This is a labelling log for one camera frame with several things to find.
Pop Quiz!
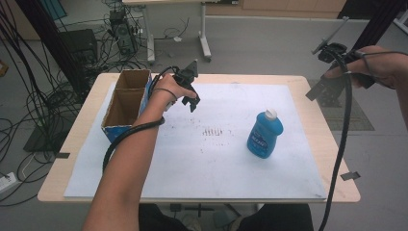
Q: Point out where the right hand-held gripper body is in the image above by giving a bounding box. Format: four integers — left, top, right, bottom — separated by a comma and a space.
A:
311, 16, 376, 90

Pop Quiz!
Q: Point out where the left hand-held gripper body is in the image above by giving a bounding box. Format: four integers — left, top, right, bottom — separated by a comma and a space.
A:
172, 59, 199, 92

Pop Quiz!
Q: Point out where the blue cardboard box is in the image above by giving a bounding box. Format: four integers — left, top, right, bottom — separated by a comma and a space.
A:
101, 68, 153, 144

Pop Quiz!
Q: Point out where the blue bottle with white cap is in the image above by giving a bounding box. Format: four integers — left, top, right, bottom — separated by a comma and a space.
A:
246, 108, 285, 160

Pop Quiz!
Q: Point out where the person's left hand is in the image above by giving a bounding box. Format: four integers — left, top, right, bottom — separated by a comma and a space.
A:
149, 73, 198, 113

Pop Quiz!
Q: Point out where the person's right hand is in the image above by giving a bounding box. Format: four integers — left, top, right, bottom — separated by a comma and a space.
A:
324, 45, 408, 90

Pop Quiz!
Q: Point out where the wooden cabinet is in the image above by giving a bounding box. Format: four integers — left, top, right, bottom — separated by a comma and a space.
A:
205, 0, 347, 19

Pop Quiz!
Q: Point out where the computer tower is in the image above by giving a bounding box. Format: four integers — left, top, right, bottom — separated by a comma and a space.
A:
109, 9, 140, 56

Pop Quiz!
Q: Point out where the person's left leg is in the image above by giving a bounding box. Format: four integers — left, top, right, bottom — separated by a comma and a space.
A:
138, 203, 193, 231

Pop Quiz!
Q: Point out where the person's leg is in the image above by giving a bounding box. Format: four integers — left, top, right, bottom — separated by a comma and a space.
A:
239, 203, 315, 231
138, 203, 193, 231

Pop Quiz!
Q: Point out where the person's right leg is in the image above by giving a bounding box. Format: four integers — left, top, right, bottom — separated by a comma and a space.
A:
239, 203, 315, 231

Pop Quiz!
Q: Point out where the black metal stand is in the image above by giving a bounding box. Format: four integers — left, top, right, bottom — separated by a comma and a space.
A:
13, 0, 92, 153

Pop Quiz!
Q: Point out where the teal panel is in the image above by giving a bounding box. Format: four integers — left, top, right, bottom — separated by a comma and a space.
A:
39, 0, 68, 21

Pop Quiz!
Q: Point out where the brown cardboard piece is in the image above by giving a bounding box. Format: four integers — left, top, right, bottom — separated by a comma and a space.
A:
0, 59, 10, 78

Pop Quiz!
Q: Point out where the white power strip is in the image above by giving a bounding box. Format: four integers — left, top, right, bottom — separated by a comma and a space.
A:
0, 171, 17, 193

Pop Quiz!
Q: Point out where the thin grey wrist cord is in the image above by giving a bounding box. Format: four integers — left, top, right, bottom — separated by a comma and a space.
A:
359, 49, 408, 90
152, 88, 178, 101

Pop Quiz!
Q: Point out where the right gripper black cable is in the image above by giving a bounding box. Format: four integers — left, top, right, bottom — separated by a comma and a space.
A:
317, 71, 354, 231

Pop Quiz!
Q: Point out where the black metal post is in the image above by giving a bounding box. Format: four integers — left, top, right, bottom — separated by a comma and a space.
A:
316, 0, 408, 108

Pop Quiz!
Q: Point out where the white desk frame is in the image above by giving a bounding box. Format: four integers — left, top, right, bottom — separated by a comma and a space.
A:
121, 0, 240, 64

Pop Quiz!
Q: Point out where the tangle of black floor cables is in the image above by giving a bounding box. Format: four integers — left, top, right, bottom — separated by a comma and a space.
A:
0, 0, 152, 208

